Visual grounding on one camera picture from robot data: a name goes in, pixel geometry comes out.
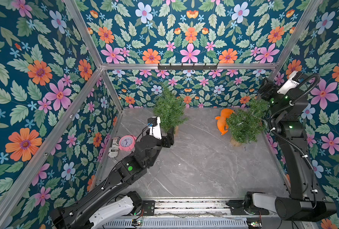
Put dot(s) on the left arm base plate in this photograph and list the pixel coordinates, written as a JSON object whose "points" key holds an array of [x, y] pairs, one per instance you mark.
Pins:
{"points": [[147, 208]]}

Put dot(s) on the aluminium frame struts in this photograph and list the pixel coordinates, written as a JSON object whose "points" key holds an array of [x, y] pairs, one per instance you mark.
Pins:
{"points": [[57, 100]]}

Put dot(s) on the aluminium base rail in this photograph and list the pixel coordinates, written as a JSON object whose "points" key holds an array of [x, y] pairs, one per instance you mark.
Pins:
{"points": [[192, 207]]}

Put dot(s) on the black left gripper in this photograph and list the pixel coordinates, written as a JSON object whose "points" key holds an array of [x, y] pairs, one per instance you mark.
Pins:
{"points": [[169, 139]]}

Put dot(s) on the pink alarm clock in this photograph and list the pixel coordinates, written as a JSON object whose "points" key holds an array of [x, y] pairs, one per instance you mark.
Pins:
{"points": [[127, 143]]}

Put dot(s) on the green christmas tree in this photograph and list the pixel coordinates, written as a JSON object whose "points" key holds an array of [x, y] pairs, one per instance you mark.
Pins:
{"points": [[170, 109], [246, 125]]}

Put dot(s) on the orange plush toy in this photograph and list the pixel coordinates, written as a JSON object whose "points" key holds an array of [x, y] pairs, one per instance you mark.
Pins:
{"points": [[222, 124]]}

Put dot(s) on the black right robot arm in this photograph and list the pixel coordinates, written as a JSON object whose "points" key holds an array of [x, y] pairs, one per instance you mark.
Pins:
{"points": [[283, 123]]}

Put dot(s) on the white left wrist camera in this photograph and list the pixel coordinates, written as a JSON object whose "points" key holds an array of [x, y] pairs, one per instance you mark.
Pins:
{"points": [[154, 127]]}

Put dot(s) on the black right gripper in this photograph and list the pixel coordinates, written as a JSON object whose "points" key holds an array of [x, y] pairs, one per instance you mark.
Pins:
{"points": [[264, 93]]}

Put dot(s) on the black coat hook rail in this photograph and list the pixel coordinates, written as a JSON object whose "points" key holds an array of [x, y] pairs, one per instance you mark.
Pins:
{"points": [[180, 67]]}

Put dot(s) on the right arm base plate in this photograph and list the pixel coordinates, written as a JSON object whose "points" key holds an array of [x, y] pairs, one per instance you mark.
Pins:
{"points": [[238, 207]]}

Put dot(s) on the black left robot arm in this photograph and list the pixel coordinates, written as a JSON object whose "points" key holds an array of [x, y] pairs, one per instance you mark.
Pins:
{"points": [[124, 173]]}

